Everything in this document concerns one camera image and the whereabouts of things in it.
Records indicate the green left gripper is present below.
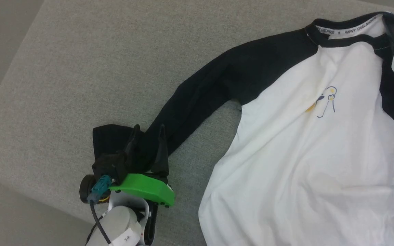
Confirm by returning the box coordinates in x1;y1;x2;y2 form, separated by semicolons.
109;124;175;208

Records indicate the white and navy raglan shirt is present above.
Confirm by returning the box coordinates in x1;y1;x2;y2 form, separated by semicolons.
92;12;394;246

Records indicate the grey fabric sofa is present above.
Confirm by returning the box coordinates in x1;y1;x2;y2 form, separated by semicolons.
0;0;394;246

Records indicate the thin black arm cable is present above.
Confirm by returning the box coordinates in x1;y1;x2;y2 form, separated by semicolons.
88;200;113;246

